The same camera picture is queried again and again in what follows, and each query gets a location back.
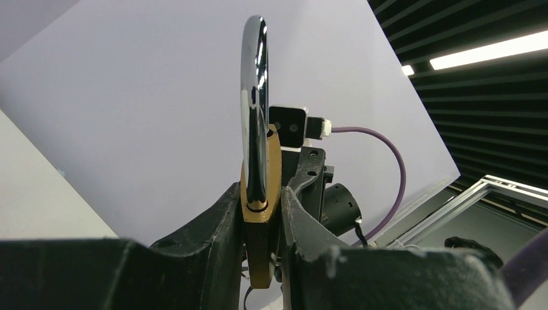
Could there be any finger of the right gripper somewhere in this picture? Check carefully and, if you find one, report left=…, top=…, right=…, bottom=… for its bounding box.
left=287, top=147, right=326, bottom=196

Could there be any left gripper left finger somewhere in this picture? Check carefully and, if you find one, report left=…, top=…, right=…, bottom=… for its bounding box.
left=1, top=183, right=243, bottom=309

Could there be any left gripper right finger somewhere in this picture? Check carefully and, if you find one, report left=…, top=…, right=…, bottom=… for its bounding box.
left=280, top=187, right=515, bottom=309

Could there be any large brass padlock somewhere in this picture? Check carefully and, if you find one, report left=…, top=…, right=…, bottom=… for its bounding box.
left=240, top=15, right=282, bottom=289

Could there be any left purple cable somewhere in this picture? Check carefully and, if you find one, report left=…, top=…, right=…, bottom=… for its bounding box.
left=501, top=229, right=548, bottom=309

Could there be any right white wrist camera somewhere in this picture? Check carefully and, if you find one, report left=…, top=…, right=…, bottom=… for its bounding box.
left=269, top=106, right=332, bottom=149

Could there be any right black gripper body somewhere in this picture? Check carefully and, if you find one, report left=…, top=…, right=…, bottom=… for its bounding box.
left=282, top=149, right=333, bottom=221

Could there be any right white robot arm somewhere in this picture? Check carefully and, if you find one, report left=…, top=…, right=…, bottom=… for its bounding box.
left=280, top=147, right=361, bottom=247

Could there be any ceiling strip light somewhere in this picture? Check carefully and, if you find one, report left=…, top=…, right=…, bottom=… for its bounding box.
left=398, top=28, right=547, bottom=78

